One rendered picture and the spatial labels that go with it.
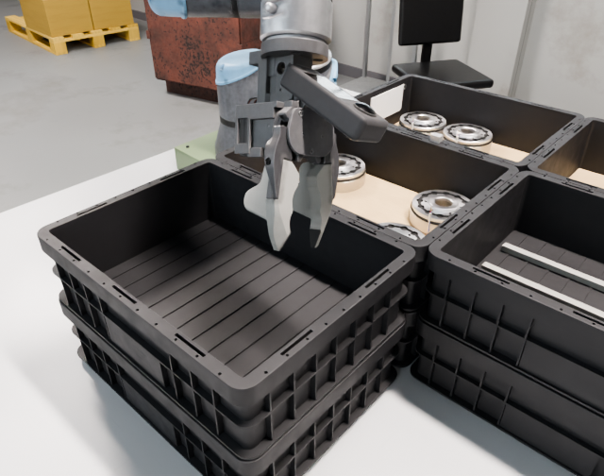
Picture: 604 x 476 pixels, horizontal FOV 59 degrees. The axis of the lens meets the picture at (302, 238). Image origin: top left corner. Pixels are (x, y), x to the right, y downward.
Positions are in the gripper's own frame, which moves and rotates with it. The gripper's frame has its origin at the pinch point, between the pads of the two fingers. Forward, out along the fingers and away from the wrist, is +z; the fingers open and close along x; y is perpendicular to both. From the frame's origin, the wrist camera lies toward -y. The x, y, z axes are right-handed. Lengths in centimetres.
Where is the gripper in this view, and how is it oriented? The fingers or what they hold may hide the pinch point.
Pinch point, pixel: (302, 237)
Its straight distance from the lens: 57.0
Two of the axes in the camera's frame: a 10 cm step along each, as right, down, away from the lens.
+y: -7.5, -1.0, 6.6
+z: -0.4, 9.9, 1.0
